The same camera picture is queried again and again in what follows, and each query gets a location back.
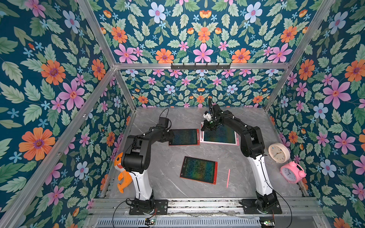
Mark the pink stylus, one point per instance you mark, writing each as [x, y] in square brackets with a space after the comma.
[228, 178]

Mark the black hook rack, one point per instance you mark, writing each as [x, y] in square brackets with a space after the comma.
[200, 66]

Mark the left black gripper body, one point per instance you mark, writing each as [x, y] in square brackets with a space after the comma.
[169, 136]

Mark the pink white writing tablet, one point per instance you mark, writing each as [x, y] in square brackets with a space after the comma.
[223, 135]

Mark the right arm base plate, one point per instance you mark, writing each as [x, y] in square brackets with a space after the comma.
[256, 206]

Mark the orange shark plush toy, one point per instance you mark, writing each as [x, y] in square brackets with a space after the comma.
[124, 177]

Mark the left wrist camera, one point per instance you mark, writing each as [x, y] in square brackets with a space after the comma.
[163, 122]

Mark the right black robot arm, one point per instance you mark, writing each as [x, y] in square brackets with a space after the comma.
[251, 145]

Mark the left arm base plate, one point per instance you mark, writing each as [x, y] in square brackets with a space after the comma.
[149, 207]

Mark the aluminium mounting rail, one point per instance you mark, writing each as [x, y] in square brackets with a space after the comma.
[296, 206]

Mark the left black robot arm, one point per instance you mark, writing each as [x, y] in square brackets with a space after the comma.
[137, 157]

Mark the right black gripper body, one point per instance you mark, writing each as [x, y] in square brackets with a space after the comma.
[212, 119]

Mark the red writing tablet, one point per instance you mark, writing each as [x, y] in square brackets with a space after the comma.
[199, 170]
[185, 137]

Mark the cream round clock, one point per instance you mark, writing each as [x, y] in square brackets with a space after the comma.
[279, 152]

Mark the pink alarm clock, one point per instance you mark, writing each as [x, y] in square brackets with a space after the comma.
[292, 172]

